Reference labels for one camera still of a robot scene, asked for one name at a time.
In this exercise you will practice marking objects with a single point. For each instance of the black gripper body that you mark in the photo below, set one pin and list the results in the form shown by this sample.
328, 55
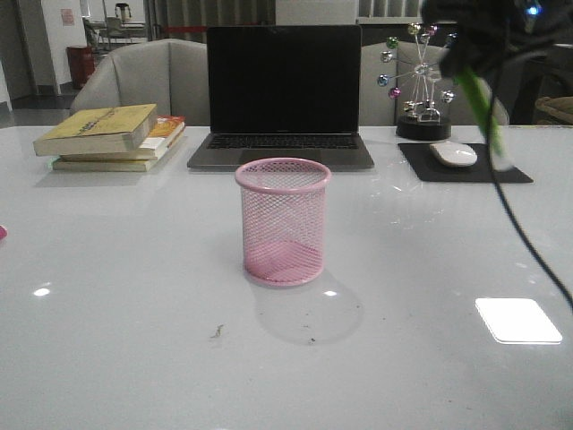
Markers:
491, 33

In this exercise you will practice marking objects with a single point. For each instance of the green pen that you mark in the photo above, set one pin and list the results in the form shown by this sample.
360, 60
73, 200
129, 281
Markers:
482, 106

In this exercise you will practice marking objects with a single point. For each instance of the pink mesh pen holder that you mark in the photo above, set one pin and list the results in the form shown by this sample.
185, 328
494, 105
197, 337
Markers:
283, 215

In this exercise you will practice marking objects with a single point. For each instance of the ferris wheel desk ornament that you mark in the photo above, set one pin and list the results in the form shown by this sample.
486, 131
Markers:
416, 85

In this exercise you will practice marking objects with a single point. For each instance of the white computer mouse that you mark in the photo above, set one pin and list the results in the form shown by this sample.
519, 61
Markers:
453, 154

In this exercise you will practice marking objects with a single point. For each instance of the black mouse pad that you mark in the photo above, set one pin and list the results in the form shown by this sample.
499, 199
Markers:
429, 169

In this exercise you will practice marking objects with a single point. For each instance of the grey open laptop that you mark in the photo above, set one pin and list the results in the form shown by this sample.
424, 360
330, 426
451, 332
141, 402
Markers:
284, 91

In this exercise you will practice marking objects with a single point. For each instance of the grey left armchair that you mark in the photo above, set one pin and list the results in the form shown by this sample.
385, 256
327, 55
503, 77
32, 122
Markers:
171, 73

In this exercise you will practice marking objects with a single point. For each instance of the orange white middle book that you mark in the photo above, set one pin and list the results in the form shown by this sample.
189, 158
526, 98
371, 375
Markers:
165, 133

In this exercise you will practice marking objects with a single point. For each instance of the distant table with chairs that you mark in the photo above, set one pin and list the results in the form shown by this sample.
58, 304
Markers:
111, 23

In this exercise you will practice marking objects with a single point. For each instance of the yellow top book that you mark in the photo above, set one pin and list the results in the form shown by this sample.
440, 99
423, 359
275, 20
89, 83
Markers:
99, 130

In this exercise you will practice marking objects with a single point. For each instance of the yellow book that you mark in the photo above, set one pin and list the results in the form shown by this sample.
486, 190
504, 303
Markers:
99, 130
115, 162

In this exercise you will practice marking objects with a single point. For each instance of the red bin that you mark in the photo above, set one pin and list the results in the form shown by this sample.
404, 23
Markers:
81, 63

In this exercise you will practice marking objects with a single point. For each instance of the yellow bottom book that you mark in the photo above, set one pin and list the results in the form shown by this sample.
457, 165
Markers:
115, 162

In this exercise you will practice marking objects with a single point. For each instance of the pink wall notice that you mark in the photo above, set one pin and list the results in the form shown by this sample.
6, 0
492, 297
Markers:
67, 17

